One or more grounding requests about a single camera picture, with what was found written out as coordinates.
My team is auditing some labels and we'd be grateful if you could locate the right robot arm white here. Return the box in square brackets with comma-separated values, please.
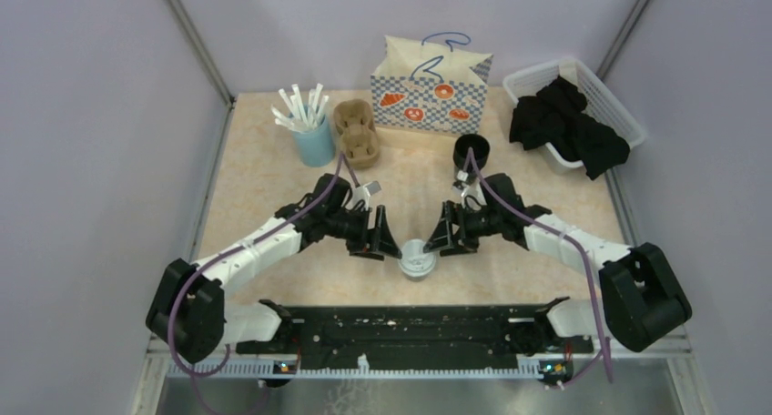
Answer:
[423, 173, 693, 353]

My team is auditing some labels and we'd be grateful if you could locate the white plastic basket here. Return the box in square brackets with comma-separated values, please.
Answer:
[503, 58, 645, 180]

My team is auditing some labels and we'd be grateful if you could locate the blue straw holder cup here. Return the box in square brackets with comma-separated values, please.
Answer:
[290, 116, 337, 167]

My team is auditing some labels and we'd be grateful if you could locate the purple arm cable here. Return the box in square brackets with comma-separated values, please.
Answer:
[167, 153, 363, 415]
[464, 147, 615, 384]

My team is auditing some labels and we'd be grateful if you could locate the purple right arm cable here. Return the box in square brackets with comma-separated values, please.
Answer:
[464, 147, 615, 384]

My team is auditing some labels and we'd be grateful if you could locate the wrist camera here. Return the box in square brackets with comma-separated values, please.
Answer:
[352, 181, 381, 207]
[452, 169, 485, 207]

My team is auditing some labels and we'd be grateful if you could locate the black cloth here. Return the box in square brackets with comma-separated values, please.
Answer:
[508, 76, 631, 180]

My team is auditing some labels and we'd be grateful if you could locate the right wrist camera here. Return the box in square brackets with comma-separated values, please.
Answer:
[452, 169, 485, 207]

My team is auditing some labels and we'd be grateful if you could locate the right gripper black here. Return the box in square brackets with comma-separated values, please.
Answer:
[423, 201, 503, 258]

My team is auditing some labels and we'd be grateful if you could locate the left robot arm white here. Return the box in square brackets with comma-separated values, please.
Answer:
[146, 174, 401, 363]

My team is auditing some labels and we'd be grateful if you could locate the stack of black cups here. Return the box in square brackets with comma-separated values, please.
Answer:
[452, 134, 491, 173]

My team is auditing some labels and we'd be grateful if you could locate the checkered paper takeout bag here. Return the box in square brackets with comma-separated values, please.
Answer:
[370, 32, 493, 135]

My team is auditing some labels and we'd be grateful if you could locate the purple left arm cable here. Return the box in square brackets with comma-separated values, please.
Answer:
[167, 153, 363, 415]

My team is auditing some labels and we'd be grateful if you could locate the white wrapped straws bundle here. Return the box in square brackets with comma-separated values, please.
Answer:
[270, 83, 330, 134]

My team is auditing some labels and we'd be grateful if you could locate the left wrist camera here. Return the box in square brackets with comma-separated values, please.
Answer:
[352, 181, 381, 207]

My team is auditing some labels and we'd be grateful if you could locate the black coffee cup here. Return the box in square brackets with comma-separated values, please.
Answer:
[401, 268, 433, 282]

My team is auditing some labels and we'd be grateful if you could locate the cardboard cup carrier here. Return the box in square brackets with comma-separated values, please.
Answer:
[333, 99, 381, 169]

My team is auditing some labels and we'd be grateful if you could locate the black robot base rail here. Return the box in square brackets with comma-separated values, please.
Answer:
[232, 304, 594, 381]

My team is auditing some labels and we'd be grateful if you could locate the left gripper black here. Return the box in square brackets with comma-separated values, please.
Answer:
[326, 206, 401, 262]

